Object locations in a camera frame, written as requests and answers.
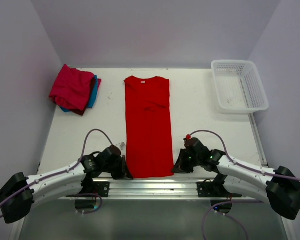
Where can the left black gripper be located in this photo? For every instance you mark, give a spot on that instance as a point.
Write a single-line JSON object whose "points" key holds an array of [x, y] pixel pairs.
{"points": [[121, 167]]}

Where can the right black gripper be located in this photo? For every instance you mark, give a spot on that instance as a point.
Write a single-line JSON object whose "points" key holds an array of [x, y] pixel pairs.
{"points": [[184, 163]]}

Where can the bright red t shirt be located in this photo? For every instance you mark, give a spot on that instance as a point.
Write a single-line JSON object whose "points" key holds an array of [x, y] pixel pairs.
{"points": [[149, 151]]}

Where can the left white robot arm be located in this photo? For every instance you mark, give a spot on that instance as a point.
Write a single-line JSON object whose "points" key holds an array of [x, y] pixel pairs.
{"points": [[22, 193]]}

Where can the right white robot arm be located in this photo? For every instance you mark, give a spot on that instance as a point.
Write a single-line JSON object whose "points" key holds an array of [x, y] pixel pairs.
{"points": [[277, 187]]}

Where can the folded maroon t shirt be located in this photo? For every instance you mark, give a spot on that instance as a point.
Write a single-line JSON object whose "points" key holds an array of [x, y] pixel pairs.
{"points": [[91, 88]]}

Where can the folded teal t shirt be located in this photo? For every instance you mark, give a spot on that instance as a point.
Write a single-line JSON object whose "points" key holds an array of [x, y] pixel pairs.
{"points": [[92, 99]]}

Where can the white plastic basket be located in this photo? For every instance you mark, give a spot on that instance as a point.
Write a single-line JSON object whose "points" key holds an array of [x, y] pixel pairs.
{"points": [[238, 87]]}

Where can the folded magenta t shirt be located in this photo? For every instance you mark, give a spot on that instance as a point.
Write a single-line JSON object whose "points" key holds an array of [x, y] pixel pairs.
{"points": [[71, 88]]}

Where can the aluminium mounting rail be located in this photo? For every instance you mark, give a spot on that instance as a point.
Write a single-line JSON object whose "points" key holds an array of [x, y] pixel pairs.
{"points": [[174, 189]]}

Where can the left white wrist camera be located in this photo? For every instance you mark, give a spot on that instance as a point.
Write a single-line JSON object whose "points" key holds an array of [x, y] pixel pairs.
{"points": [[121, 146]]}

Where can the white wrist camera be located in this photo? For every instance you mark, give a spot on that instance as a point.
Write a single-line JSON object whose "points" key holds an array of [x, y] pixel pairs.
{"points": [[121, 146], [187, 137]]}

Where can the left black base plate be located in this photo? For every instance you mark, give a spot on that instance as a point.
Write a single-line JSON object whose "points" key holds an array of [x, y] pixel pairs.
{"points": [[101, 188]]}

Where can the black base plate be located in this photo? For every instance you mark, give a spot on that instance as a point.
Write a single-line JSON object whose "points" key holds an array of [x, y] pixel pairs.
{"points": [[101, 188], [210, 189]]}

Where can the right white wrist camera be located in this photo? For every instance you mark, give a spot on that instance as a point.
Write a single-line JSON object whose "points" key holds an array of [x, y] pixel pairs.
{"points": [[187, 137]]}

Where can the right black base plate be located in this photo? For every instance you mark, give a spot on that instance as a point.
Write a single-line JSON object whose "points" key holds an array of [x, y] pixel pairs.
{"points": [[210, 189]]}

